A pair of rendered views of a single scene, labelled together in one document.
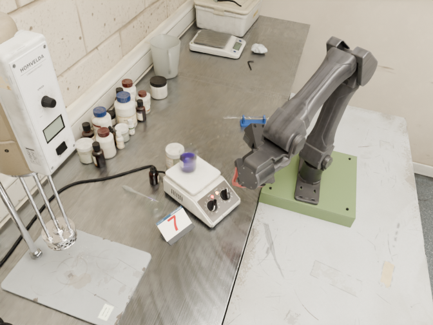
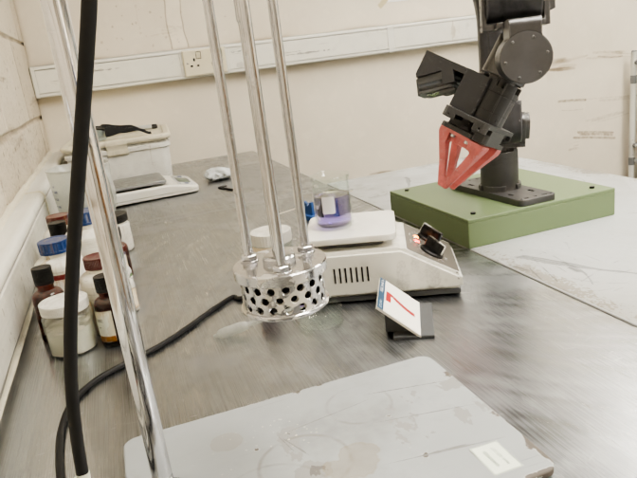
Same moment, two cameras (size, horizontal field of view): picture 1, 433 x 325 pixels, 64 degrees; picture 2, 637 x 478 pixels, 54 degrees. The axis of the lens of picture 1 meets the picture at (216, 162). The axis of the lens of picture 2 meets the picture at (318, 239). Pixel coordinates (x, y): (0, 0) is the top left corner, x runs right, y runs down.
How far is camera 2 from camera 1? 71 cm
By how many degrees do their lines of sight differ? 38
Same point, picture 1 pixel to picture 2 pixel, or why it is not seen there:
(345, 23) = (300, 131)
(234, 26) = (153, 166)
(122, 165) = (171, 321)
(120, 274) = (420, 403)
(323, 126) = not seen: hidden behind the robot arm
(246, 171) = (520, 45)
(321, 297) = not seen: outside the picture
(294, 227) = (558, 242)
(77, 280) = (346, 464)
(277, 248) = (581, 262)
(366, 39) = (338, 142)
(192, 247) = (473, 321)
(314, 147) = not seen: hidden behind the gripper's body
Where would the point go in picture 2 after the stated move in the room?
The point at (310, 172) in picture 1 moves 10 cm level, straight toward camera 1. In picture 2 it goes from (506, 163) to (539, 173)
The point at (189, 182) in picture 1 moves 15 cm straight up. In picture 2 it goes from (363, 230) to (351, 112)
